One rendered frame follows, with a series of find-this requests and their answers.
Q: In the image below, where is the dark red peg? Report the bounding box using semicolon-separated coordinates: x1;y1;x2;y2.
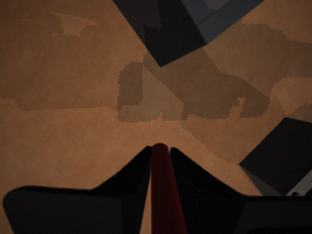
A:
151;143;188;234

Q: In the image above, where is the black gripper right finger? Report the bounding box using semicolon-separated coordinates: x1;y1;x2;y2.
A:
170;147;312;234

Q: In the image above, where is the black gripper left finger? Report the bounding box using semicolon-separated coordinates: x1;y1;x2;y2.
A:
2;146;152;234

